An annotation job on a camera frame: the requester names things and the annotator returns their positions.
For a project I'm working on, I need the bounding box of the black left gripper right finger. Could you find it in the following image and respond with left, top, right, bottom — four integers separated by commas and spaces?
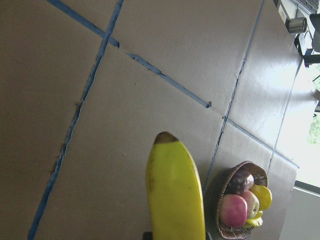
205, 232, 212, 240

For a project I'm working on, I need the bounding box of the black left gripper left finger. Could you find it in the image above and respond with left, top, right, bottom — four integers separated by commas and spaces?
142, 231, 153, 240

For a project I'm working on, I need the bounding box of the yellow banana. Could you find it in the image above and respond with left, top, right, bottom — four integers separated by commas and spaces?
145, 131, 206, 240

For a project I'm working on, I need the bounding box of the brown wicker basket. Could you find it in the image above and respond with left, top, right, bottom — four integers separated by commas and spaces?
214, 161, 268, 240

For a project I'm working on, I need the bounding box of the red apple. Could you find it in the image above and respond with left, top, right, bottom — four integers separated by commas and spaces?
219, 194, 248, 228

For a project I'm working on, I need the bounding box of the yellow star fruit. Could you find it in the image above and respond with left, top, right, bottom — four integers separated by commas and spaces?
242, 210, 263, 229

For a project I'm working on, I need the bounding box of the pale green apple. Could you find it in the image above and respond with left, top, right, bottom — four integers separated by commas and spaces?
240, 190, 260, 219

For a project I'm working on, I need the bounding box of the dark purple eggplant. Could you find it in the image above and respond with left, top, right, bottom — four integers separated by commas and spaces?
228, 169, 254, 195

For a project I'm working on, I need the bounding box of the yellow pear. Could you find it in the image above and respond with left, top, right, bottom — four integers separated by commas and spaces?
250, 184, 273, 211

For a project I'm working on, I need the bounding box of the silver metal cylinder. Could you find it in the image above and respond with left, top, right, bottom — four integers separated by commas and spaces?
285, 17, 308, 34

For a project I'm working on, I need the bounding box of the black box with label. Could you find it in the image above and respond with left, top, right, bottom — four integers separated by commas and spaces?
273, 0, 297, 23

